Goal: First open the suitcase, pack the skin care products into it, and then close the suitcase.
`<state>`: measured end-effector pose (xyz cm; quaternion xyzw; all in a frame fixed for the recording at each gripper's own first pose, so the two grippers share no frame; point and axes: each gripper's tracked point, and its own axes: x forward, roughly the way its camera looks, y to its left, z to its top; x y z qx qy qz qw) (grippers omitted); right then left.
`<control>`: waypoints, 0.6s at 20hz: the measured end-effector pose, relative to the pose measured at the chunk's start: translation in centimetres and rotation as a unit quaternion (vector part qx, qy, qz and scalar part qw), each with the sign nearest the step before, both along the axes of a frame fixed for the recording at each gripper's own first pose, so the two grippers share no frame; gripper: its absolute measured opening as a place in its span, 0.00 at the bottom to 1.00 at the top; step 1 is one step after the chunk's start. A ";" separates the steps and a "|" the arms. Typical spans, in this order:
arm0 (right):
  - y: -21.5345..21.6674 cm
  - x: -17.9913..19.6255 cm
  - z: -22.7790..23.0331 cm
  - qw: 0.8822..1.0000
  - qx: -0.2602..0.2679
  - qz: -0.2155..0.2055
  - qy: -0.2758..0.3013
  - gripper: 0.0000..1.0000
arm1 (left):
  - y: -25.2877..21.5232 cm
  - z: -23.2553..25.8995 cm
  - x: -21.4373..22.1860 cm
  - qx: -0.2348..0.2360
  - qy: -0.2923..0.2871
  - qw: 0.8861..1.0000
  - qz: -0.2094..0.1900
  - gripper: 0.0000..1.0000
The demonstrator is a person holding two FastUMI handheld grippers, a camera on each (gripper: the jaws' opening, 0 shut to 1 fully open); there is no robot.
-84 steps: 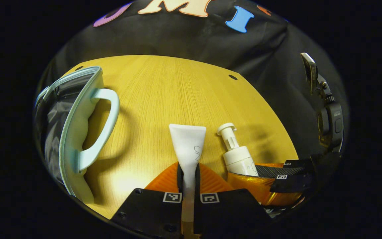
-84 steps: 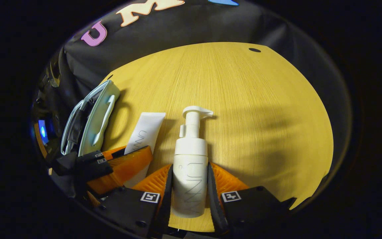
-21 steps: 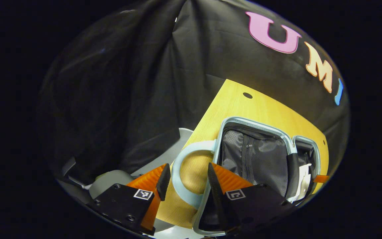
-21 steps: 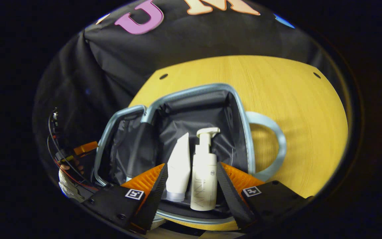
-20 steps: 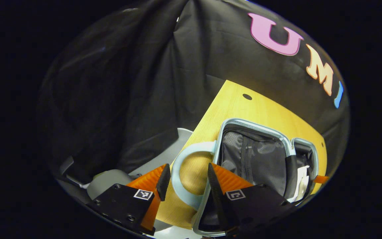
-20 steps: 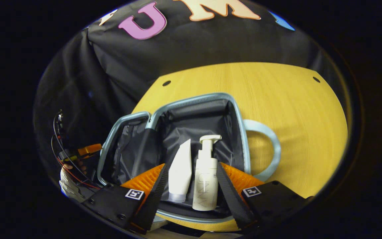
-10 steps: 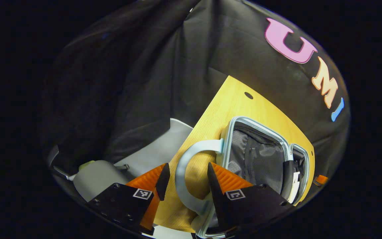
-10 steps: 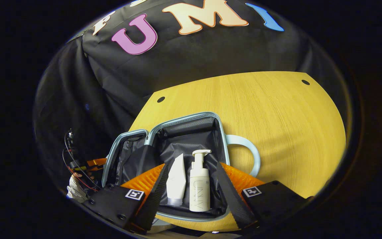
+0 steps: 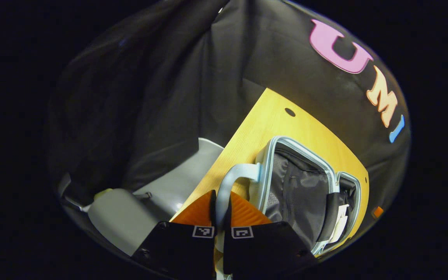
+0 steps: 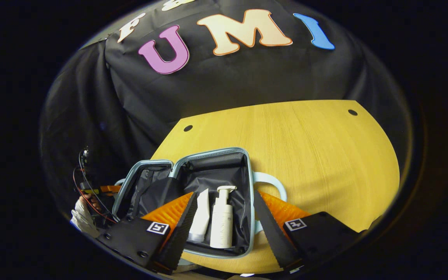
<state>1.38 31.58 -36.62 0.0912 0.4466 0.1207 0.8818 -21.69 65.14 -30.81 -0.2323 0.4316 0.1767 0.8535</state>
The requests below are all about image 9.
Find black backdrop cloth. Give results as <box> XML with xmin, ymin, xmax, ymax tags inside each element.
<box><xmin>47</xmin><ymin>0</ymin><xmax>411</xmax><ymax>218</ymax></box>

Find light blue suitcase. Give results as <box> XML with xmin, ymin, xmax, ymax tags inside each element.
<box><xmin>214</xmin><ymin>135</ymin><xmax>362</xmax><ymax>280</ymax></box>

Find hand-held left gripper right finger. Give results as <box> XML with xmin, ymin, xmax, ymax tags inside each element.
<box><xmin>222</xmin><ymin>191</ymin><xmax>320</xmax><ymax>279</ymax></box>

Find grey chair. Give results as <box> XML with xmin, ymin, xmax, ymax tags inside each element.
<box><xmin>59</xmin><ymin>138</ymin><xmax>224</xmax><ymax>257</ymax></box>

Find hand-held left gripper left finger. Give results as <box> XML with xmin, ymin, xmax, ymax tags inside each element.
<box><xmin>131</xmin><ymin>190</ymin><xmax>217</xmax><ymax>280</ymax></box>

